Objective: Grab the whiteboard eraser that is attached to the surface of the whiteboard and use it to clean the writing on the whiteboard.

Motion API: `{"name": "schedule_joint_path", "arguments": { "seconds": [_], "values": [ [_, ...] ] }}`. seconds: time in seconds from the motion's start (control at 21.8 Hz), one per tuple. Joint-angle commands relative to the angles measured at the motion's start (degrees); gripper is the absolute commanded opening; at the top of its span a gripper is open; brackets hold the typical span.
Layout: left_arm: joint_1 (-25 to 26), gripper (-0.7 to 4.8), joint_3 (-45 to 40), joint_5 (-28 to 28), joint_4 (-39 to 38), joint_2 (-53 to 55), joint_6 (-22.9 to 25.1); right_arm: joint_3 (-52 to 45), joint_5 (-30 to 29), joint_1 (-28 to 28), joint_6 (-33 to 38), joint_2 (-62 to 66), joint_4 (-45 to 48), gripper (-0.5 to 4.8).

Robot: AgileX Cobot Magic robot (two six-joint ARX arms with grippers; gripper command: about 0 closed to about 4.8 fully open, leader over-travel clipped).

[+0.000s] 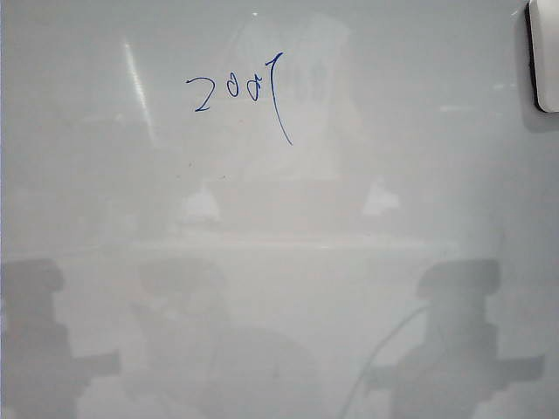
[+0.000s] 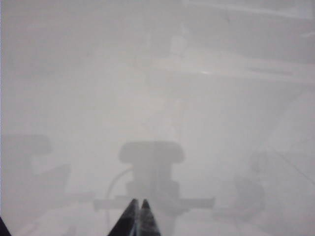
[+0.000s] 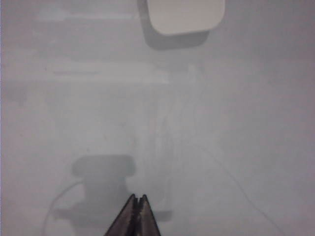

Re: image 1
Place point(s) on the blue marker writing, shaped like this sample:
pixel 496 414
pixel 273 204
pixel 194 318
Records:
pixel 273 89

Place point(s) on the white rectangular whiteboard eraser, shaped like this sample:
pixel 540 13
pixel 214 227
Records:
pixel 548 52

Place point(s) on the white glossy whiteboard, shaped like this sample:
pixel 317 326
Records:
pixel 279 262

